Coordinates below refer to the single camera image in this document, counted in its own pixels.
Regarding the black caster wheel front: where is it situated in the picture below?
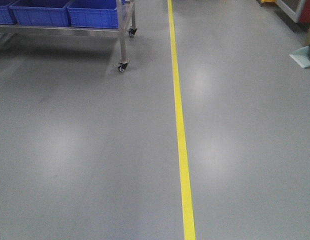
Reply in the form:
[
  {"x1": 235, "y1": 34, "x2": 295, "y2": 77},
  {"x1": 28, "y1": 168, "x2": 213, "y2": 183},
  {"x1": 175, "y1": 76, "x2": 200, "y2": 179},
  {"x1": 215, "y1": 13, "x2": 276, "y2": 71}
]
[{"x1": 117, "y1": 61, "x2": 129, "y2": 73}]

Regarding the black caster wheel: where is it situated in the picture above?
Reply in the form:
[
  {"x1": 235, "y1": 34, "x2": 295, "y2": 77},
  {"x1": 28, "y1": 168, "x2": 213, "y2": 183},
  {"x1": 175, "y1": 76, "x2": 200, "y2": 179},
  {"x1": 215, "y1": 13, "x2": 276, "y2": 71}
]
[
  {"x1": 117, "y1": 61, "x2": 129, "y2": 73},
  {"x1": 127, "y1": 27, "x2": 138, "y2": 38}
]

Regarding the black caster wheel rear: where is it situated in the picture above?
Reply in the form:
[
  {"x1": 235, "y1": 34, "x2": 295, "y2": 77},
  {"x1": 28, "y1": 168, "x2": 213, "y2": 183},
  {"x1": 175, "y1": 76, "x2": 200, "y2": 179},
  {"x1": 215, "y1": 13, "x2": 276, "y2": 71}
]
[{"x1": 127, "y1": 27, "x2": 138, "y2": 38}]

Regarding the blue plastic bin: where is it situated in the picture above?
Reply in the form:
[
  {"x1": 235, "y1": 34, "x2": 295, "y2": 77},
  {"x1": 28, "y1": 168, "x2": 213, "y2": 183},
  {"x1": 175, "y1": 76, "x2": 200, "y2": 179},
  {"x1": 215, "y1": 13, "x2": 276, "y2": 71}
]
[
  {"x1": 67, "y1": 0, "x2": 119, "y2": 29},
  {"x1": 0, "y1": 0, "x2": 17, "y2": 25},
  {"x1": 9, "y1": 0, "x2": 70, "y2": 27}
]

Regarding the green dustpan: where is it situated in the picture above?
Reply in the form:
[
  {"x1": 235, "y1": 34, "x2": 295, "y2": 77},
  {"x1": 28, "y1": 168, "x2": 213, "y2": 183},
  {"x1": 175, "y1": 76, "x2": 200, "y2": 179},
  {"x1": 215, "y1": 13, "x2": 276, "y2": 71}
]
[{"x1": 289, "y1": 44, "x2": 310, "y2": 69}]

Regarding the stainless steel cart frame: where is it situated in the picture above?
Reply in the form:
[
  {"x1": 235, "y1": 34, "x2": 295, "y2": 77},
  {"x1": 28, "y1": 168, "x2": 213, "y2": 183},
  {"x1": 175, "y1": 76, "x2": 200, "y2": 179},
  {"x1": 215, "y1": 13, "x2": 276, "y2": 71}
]
[{"x1": 0, "y1": 0, "x2": 138, "y2": 62}]

